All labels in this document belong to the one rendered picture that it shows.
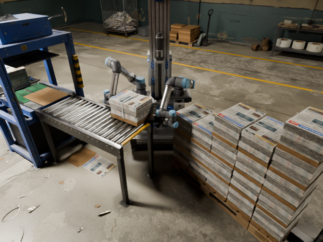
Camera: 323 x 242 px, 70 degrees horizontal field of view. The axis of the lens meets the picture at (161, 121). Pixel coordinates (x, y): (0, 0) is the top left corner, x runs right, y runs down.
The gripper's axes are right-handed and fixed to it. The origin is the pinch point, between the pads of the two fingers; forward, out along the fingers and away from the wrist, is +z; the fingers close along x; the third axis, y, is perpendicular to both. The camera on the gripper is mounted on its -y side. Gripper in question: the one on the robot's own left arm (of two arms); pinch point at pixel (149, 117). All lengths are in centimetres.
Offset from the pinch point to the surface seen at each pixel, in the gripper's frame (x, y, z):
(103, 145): 62, -3, 12
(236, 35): -672, -48, 102
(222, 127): 4, 19, -84
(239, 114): -11, 28, -94
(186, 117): -15.9, 4.7, -38.3
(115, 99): 21.8, 25.3, 28.4
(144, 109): 11.9, 16.9, -2.6
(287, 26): -593, 10, -57
